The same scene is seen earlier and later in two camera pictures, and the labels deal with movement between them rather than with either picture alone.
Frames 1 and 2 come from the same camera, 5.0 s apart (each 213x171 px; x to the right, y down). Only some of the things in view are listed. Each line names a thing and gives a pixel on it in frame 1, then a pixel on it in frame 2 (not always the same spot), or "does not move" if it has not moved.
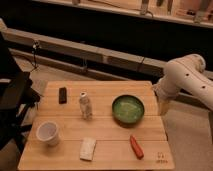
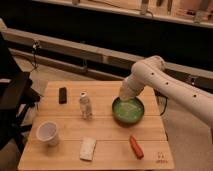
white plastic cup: (47, 132) does not move
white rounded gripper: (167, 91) -> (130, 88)
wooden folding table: (97, 125) does not move
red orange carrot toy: (136, 147) does not move
